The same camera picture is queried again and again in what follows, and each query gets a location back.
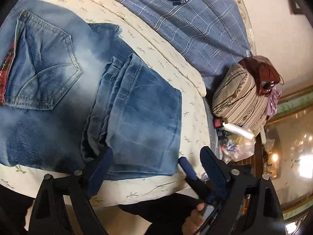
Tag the red small box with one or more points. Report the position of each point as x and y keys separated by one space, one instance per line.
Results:
x=217 y=123

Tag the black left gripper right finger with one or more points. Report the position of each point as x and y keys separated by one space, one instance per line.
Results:
x=242 y=204

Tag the blue denim jeans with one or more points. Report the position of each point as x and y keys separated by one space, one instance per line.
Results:
x=71 y=89

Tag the person's right hand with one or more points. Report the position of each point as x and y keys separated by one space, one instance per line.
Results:
x=194 y=221

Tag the cream leaf-print quilt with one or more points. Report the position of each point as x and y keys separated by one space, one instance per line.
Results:
x=164 y=59

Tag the dark red cloth bag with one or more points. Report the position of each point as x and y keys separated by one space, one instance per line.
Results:
x=263 y=72

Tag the striped beige pillow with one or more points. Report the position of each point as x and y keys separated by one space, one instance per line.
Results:
x=236 y=100

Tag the clear plastic bag of items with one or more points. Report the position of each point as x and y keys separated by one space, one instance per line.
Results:
x=236 y=148

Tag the purple cloth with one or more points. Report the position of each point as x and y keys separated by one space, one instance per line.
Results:
x=273 y=99

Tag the blue plaid duvet with emblem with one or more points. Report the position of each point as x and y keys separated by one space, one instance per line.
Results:
x=210 y=34

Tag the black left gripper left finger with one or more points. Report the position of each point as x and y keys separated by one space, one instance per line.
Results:
x=49 y=214

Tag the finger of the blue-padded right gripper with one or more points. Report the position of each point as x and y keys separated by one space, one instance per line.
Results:
x=199 y=187

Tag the white plastic bottle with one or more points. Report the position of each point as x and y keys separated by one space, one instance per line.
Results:
x=234 y=129

